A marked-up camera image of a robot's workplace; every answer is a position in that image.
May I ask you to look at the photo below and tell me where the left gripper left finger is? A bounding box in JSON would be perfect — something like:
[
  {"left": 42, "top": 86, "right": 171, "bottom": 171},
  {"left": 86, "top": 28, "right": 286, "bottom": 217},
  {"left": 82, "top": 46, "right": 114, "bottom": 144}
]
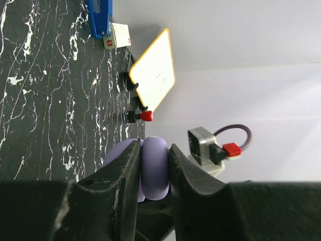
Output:
[{"left": 1, "top": 140, "right": 141, "bottom": 240}]

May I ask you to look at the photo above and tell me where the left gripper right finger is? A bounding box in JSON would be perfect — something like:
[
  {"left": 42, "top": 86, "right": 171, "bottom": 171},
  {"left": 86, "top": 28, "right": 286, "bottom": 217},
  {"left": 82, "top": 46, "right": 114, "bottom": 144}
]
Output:
[{"left": 169, "top": 145, "right": 320, "bottom": 240}]

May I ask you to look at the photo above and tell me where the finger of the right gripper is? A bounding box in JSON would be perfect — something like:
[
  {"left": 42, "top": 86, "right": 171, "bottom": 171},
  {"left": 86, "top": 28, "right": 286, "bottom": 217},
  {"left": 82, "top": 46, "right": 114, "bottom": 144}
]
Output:
[{"left": 135, "top": 194, "right": 174, "bottom": 240}]

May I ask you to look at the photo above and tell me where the purple earbud charging case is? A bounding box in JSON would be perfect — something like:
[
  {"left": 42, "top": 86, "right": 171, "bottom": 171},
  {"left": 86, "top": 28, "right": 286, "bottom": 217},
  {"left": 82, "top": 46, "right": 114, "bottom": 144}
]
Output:
[{"left": 102, "top": 136, "right": 171, "bottom": 204}]

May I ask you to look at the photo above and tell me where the red emergency stop button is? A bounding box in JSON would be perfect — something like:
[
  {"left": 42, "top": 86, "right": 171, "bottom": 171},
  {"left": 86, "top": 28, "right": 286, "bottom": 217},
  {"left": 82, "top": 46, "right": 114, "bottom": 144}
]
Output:
[{"left": 127, "top": 110, "right": 153, "bottom": 123}]

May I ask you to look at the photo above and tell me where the small cream cardboard box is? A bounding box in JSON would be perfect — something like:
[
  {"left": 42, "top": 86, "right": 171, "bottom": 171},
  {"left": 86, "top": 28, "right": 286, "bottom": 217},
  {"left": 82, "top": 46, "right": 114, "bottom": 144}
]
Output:
[{"left": 103, "top": 23, "right": 131, "bottom": 50}]

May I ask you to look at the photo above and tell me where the blue stapler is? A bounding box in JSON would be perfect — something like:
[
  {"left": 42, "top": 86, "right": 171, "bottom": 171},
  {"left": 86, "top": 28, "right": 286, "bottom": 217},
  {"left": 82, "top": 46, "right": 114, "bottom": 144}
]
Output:
[{"left": 87, "top": 0, "right": 113, "bottom": 39}]

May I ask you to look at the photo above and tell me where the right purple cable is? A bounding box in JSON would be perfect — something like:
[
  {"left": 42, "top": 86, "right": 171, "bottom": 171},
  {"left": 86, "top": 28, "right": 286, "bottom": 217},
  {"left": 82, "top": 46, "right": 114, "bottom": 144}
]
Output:
[{"left": 214, "top": 124, "right": 253, "bottom": 151}]

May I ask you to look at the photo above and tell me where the whiteboard with yellow frame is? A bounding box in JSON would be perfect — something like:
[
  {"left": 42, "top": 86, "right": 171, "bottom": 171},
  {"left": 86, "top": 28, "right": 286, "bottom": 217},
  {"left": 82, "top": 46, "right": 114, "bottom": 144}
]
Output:
[{"left": 128, "top": 28, "right": 176, "bottom": 112}]

